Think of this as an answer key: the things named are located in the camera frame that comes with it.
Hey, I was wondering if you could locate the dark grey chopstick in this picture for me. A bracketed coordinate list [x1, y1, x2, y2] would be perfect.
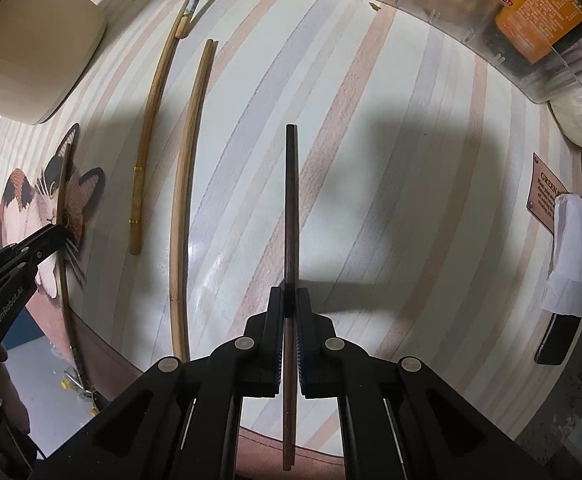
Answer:
[282, 124, 300, 471]

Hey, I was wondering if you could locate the light bamboo chopstick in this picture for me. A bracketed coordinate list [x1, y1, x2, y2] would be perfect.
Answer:
[128, 15, 193, 256]

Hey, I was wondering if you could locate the thin wooden chopstick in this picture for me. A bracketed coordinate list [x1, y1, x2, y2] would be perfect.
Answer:
[169, 39, 217, 362]

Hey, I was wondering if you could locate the beige ribbed utensil holder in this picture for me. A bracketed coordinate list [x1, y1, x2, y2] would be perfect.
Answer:
[0, 0, 105, 125]

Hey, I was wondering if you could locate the striped cat print mat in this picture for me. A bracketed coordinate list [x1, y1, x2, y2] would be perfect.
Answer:
[0, 0, 582, 480]

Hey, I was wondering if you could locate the black phone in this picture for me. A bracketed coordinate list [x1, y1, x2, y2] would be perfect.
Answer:
[534, 313, 582, 366]

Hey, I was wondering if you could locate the patterned wooden chopstick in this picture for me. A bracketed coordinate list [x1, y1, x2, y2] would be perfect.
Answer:
[174, 0, 200, 40]

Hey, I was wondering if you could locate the brown printed mat label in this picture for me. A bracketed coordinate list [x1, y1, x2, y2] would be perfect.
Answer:
[526, 153, 567, 234]

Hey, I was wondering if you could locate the white folded paper towel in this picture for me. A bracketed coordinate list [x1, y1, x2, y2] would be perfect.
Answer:
[541, 194, 582, 318]

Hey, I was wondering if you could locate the orange label sauce bottle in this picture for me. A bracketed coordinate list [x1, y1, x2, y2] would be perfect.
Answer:
[483, 0, 582, 78]

